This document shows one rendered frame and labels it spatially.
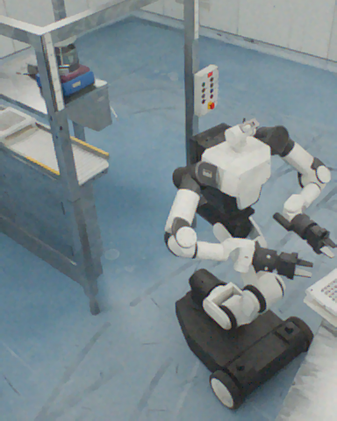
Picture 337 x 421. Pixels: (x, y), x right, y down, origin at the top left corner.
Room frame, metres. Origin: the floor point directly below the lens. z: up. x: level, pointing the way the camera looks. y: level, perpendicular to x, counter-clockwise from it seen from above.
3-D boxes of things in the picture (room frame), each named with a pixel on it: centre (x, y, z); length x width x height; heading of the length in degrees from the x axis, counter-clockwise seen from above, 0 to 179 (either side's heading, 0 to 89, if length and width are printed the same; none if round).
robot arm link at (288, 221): (1.61, -0.51, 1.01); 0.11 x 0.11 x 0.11; 28
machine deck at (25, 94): (2.35, 0.62, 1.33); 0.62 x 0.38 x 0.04; 49
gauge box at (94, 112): (2.33, 0.38, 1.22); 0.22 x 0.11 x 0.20; 49
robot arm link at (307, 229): (1.52, -0.58, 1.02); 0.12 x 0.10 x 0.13; 28
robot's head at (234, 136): (1.76, -0.29, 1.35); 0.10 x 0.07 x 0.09; 126
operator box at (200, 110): (2.74, -0.24, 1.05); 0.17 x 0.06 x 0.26; 139
